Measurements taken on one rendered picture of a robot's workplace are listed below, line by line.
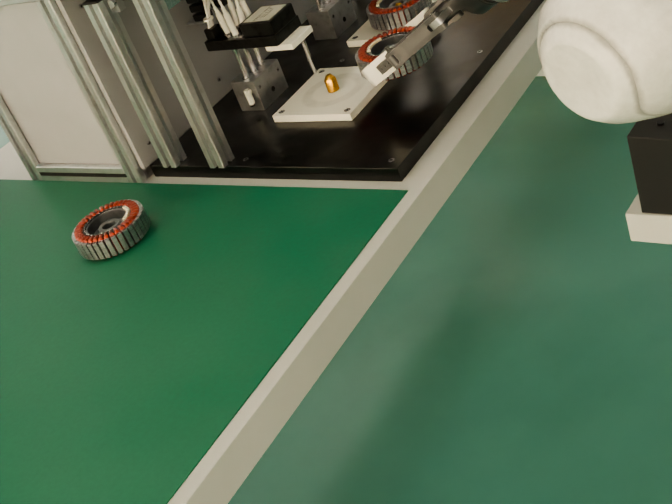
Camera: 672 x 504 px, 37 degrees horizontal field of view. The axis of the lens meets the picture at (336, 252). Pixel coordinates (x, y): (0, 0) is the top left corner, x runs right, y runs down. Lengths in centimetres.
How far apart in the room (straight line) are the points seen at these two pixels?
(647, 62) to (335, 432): 141
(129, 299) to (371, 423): 89
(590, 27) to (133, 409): 64
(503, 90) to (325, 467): 92
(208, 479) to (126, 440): 13
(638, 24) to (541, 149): 196
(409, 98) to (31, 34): 59
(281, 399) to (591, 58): 49
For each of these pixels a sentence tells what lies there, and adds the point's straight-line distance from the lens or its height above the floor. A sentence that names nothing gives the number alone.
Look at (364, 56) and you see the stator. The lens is 148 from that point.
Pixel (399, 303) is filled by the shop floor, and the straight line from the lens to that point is 242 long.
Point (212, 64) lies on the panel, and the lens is 176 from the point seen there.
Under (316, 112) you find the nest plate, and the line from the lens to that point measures 155.
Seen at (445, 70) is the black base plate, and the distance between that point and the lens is 157.
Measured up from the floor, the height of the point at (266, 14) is 92.
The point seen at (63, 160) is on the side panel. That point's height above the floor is 78.
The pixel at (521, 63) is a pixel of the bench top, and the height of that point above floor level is 74.
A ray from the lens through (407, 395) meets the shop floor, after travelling 216.
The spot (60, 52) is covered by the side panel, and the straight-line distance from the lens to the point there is 162.
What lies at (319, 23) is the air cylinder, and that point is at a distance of 183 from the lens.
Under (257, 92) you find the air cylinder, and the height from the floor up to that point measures 80.
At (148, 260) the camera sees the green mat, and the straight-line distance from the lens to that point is 143.
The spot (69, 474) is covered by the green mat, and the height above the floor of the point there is 75.
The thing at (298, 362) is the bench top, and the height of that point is 74.
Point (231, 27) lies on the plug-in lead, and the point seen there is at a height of 92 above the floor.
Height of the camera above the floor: 141
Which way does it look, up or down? 32 degrees down
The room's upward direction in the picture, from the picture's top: 22 degrees counter-clockwise
